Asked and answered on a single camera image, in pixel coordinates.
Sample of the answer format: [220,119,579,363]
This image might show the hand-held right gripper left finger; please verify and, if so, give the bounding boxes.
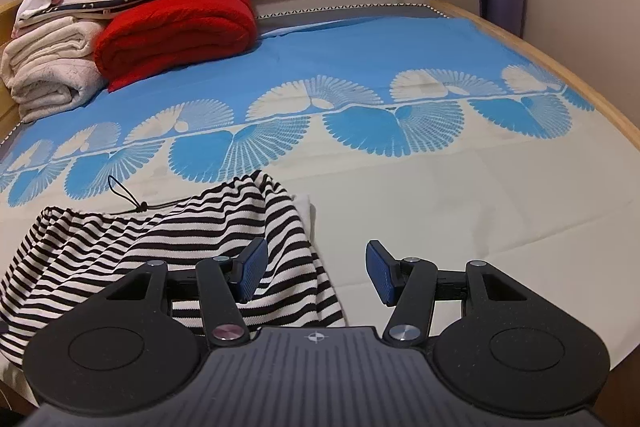
[105,237,270,349]

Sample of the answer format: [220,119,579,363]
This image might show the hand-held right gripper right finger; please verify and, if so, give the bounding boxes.
[366,240,532,349]

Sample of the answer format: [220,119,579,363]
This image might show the black white striped garment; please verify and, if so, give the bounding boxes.
[0,171,349,360]

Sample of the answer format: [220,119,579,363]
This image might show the blue white printed bed sheet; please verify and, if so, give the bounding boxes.
[0,16,640,388]

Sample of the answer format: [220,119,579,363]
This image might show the red knitted blanket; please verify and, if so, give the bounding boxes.
[93,0,259,94]

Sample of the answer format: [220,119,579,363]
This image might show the grey trimmed mattress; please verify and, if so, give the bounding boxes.
[252,0,447,38]

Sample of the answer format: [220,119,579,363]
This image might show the cream folded blanket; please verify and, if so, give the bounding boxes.
[0,16,109,124]

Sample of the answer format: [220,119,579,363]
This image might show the purple folded mat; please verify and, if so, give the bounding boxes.
[478,0,528,40]

